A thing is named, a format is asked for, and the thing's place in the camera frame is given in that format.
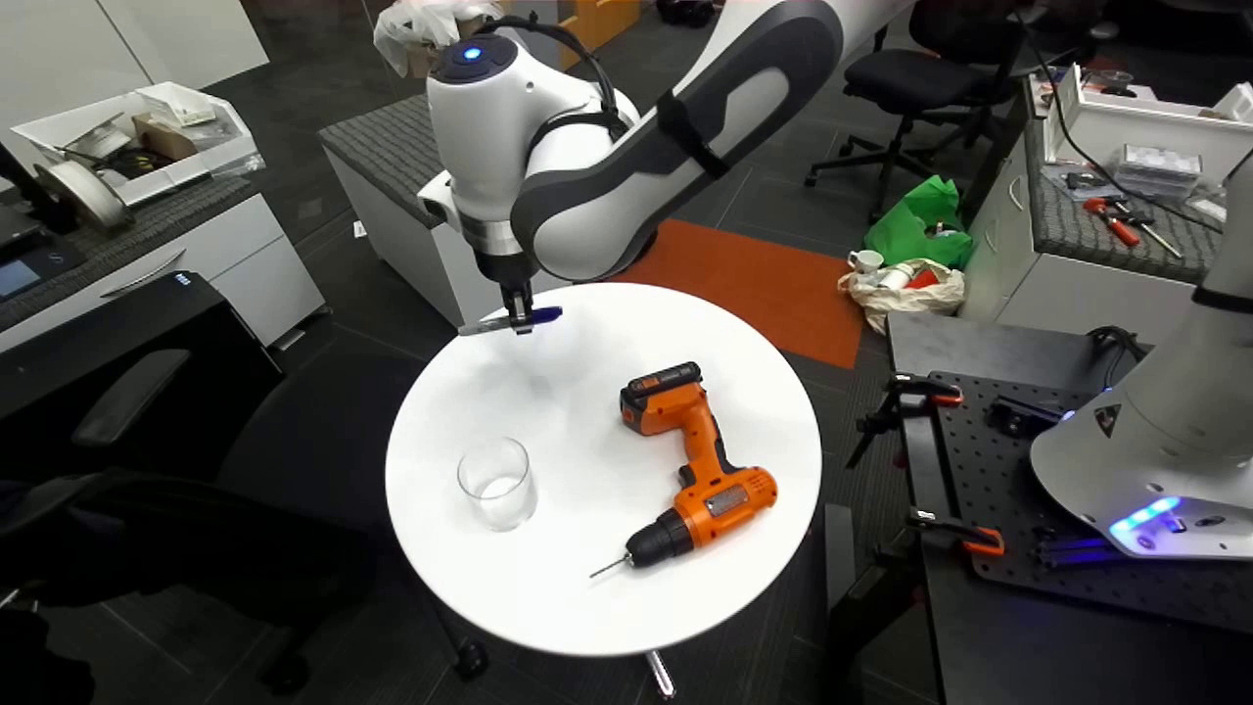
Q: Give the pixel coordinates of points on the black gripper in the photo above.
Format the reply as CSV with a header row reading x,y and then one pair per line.
x,y
510,272

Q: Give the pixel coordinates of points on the blue pen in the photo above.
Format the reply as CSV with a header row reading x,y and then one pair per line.
x,y
485,328

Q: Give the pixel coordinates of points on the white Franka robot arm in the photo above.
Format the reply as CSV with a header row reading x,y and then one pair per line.
x,y
729,91

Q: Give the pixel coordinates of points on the clear drinking glass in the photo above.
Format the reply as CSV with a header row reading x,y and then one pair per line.
x,y
494,483

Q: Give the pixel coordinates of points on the orange floor mat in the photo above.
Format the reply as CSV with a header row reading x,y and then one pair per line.
x,y
768,295

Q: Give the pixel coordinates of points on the brown cardboard box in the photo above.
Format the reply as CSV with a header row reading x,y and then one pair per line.
x,y
613,20

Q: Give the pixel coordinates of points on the crumpled clear plastic bag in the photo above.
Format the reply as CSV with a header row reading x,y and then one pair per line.
x,y
414,26

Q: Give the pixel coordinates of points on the white desk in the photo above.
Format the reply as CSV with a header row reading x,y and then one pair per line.
x,y
198,257

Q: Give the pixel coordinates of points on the white plastic bag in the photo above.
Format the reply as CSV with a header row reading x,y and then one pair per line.
x,y
902,287

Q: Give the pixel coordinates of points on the black office chair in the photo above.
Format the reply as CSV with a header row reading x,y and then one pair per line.
x,y
913,84
172,509

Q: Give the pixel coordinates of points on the open box with clutter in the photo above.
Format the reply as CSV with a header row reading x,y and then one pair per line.
x,y
141,131

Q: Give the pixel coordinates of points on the green plastic bag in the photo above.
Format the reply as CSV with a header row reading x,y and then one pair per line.
x,y
925,221

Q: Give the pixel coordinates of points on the orange black clamp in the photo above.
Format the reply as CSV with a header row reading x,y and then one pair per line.
x,y
966,535
930,393

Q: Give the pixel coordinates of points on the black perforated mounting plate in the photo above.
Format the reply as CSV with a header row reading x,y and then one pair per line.
x,y
1006,483

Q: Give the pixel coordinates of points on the white cabinet grey cushion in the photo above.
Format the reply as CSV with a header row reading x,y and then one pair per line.
x,y
1043,279

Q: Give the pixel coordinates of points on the white box of parts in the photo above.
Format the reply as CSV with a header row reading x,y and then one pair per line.
x,y
1149,131

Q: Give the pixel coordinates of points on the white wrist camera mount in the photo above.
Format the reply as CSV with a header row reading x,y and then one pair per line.
x,y
440,197

